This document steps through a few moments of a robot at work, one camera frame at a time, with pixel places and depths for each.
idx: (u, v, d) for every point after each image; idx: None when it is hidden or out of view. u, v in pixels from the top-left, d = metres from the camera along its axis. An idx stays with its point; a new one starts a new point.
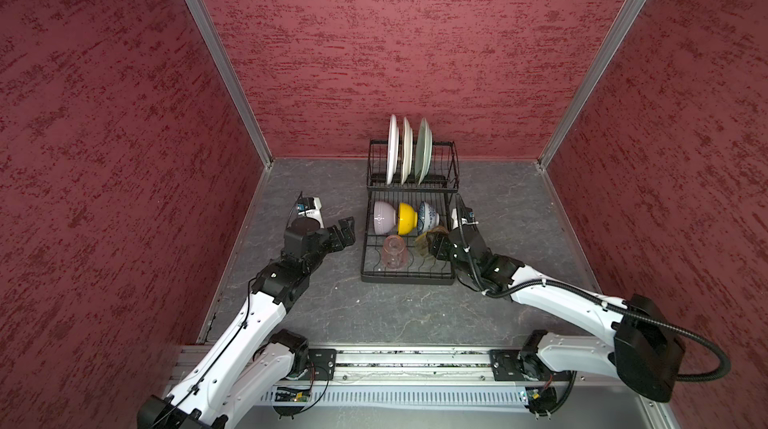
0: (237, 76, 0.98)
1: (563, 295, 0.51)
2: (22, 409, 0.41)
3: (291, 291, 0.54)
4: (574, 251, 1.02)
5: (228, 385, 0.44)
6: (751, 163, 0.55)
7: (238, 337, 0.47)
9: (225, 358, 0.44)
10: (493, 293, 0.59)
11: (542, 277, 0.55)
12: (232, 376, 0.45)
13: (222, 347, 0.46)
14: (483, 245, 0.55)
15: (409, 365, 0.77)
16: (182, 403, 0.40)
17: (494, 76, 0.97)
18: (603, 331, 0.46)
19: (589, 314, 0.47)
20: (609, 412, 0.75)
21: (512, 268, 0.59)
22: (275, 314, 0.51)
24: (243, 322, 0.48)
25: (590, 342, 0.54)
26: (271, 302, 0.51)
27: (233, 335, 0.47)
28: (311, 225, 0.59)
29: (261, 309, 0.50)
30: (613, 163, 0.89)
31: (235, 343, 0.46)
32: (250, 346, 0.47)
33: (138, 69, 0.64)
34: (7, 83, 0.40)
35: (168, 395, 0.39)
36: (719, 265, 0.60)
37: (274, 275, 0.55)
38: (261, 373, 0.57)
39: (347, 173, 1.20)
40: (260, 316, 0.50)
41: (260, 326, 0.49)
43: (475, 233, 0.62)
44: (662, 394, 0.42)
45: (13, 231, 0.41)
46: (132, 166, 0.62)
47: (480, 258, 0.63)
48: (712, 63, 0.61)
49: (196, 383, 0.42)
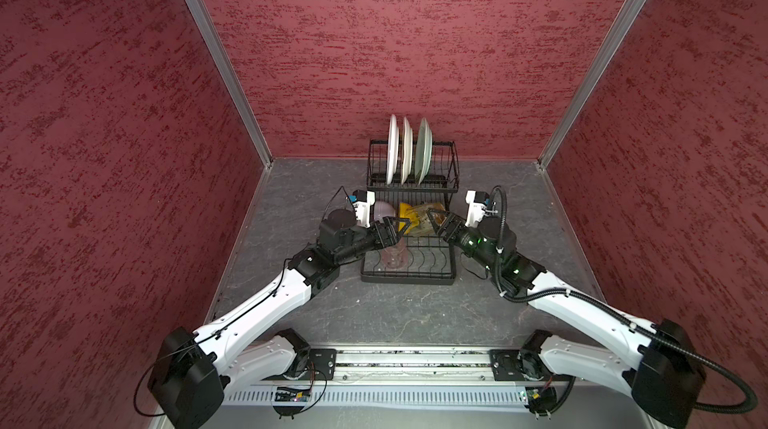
0: (237, 76, 0.98)
1: (587, 309, 0.49)
2: (22, 410, 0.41)
3: (320, 278, 0.55)
4: (574, 251, 1.02)
5: (244, 344, 0.46)
6: (750, 163, 0.55)
7: (265, 302, 0.49)
9: (249, 318, 0.47)
10: (512, 297, 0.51)
11: (566, 287, 0.53)
12: (249, 337, 0.47)
13: (246, 307, 0.48)
14: (512, 246, 0.58)
15: (409, 365, 0.77)
16: (203, 343, 0.42)
17: (494, 76, 0.97)
18: (628, 353, 0.44)
19: (614, 333, 0.45)
20: (609, 412, 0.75)
21: (532, 272, 0.57)
22: (301, 296, 0.53)
24: (272, 291, 0.51)
25: (601, 354, 0.54)
26: (302, 282, 0.53)
27: (257, 302, 0.49)
28: (346, 219, 0.58)
29: (291, 284, 0.53)
30: (613, 163, 0.89)
31: (262, 306, 0.48)
32: (272, 314, 0.49)
33: (138, 69, 0.64)
34: (7, 83, 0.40)
35: (194, 332, 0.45)
36: (719, 266, 0.60)
37: (310, 258, 0.58)
38: (264, 356, 0.58)
39: (347, 173, 1.20)
40: (289, 290, 0.52)
41: (287, 299, 0.51)
43: (509, 233, 0.57)
44: (678, 421, 0.41)
45: (14, 231, 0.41)
46: (132, 166, 0.62)
47: (505, 259, 0.59)
48: (712, 63, 0.61)
49: (219, 330, 0.44)
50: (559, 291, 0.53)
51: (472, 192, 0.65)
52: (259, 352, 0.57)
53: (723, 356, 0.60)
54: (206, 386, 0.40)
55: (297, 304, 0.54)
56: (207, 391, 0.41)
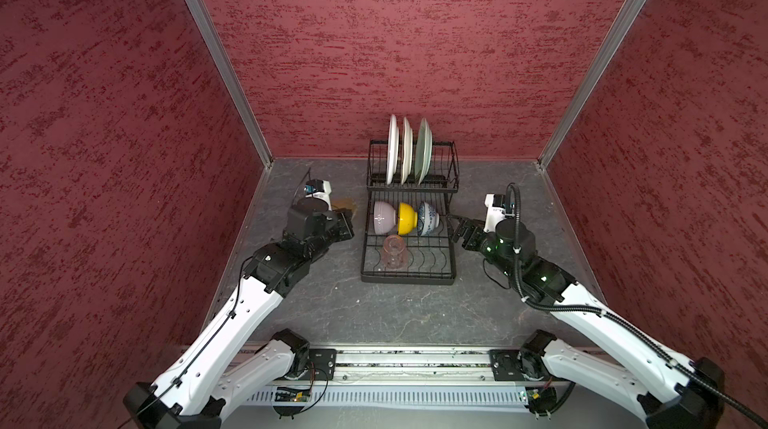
0: (237, 76, 0.98)
1: (620, 336, 0.46)
2: (22, 410, 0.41)
3: (287, 275, 0.48)
4: (575, 251, 1.02)
5: (213, 379, 0.42)
6: (751, 163, 0.55)
7: (226, 327, 0.43)
9: (211, 351, 0.41)
10: (534, 303, 0.54)
11: (601, 307, 0.49)
12: (218, 369, 0.42)
13: (205, 340, 0.42)
14: (532, 247, 0.55)
15: (409, 365, 0.77)
16: (165, 395, 0.38)
17: (494, 76, 0.97)
18: (659, 387, 0.42)
19: (649, 366, 0.43)
20: (607, 410, 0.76)
21: (560, 282, 0.53)
22: (264, 303, 0.46)
24: (230, 312, 0.44)
25: (616, 371, 0.53)
26: (262, 292, 0.46)
27: (219, 326, 0.43)
28: (317, 205, 0.54)
29: (252, 298, 0.45)
30: (613, 163, 0.89)
31: (223, 332, 0.43)
32: (239, 335, 0.44)
33: (138, 69, 0.64)
34: (7, 83, 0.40)
35: (152, 384, 0.39)
36: (719, 266, 0.60)
37: (270, 257, 0.49)
38: (261, 366, 0.57)
39: (347, 173, 1.20)
40: (250, 305, 0.45)
41: (250, 316, 0.44)
43: (528, 232, 0.54)
44: None
45: (14, 231, 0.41)
46: (132, 166, 0.62)
47: (525, 261, 0.55)
48: (712, 63, 0.61)
49: (179, 375, 0.40)
50: (592, 309, 0.49)
51: (492, 195, 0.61)
52: (256, 362, 0.57)
53: (723, 356, 0.60)
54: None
55: (265, 313, 0.47)
56: (201, 428, 0.41)
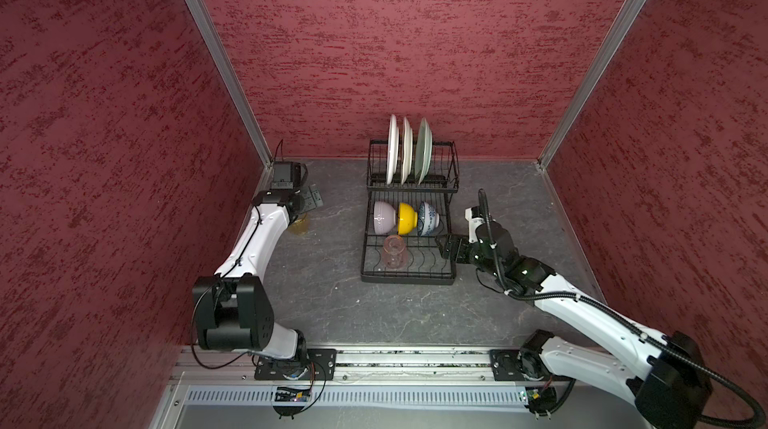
0: (237, 77, 0.98)
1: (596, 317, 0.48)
2: (22, 409, 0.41)
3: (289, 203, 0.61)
4: (574, 251, 1.02)
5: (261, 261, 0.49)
6: (751, 162, 0.55)
7: (258, 229, 0.53)
9: (254, 243, 0.50)
10: (516, 295, 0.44)
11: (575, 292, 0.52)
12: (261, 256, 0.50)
13: (248, 238, 0.51)
14: (509, 244, 0.60)
15: (409, 365, 0.77)
16: (231, 272, 0.45)
17: (494, 76, 0.97)
18: (634, 363, 0.44)
19: (623, 342, 0.45)
20: (609, 412, 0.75)
21: (541, 274, 0.56)
22: (281, 214, 0.58)
24: (259, 219, 0.55)
25: (608, 360, 0.53)
26: (275, 206, 0.58)
27: (252, 234, 0.52)
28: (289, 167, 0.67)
29: (270, 211, 0.57)
30: (613, 163, 0.89)
31: (257, 232, 0.52)
32: (270, 234, 0.54)
33: (138, 69, 0.64)
34: (7, 83, 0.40)
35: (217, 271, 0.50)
36: (718, 265, 0.60)
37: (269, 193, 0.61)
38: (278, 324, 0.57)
39: (347, 174, 1.19)
40: (272, 214, 0.56)
41: (274, 219, 0.56)
43: (503, 230, 0.60)
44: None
45: (14, 231, 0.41)
46: (132, 166, 0.62)
47: (505, 258, 0.60)
48: (712, 63, 0.61)
49: (237, 260, 0.47)
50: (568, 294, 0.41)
51: (470, 209, 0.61)
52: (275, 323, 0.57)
53: (723, 356, 0.60)
54: (258, 299, 0.44)
55: (282, 224, 0.59)
56: (262, 300, 0.45)
